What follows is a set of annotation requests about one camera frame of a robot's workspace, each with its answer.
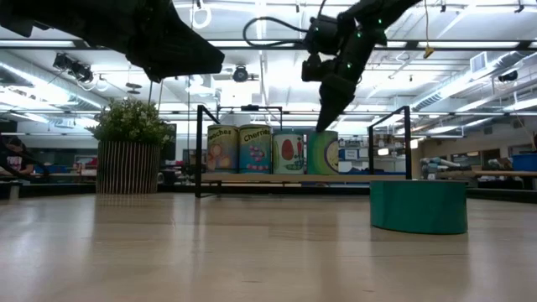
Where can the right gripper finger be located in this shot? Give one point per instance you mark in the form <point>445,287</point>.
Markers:
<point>333,105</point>

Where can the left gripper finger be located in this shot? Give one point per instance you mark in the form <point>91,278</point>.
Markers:
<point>176,50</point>

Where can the teal green pink can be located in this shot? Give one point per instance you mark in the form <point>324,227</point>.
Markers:
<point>323,155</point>

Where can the white olives can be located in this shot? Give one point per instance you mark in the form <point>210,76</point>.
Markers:
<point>287,153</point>

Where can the cherries label tin can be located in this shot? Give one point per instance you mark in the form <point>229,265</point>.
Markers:
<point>255,151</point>

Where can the peaches label tin can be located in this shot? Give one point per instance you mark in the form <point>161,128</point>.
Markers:
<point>222,151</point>

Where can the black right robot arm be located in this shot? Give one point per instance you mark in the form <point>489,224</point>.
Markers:
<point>377,12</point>

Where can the black ceiling track lights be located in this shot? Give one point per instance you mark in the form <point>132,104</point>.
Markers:
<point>71,67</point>

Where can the artificial plant in ribbed pot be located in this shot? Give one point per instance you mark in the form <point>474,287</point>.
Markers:
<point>128,168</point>

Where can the short teal can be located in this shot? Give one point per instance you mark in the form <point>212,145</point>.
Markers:
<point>419,207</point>

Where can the person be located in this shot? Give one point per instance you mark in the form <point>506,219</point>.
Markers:
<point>17,161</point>

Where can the wooden background workbench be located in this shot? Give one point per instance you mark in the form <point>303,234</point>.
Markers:
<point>503,173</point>

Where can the blue storage bin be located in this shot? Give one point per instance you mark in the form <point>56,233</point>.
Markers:
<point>524,162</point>

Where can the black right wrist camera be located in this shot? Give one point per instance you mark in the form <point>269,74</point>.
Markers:
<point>314,69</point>

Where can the black round ceiling camera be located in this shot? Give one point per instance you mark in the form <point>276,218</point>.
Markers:
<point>240,74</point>

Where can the wooden shelf with black frame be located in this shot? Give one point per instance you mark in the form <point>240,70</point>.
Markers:
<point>293,178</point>

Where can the black metal table frame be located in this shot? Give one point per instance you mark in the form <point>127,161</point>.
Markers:
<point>503,196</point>

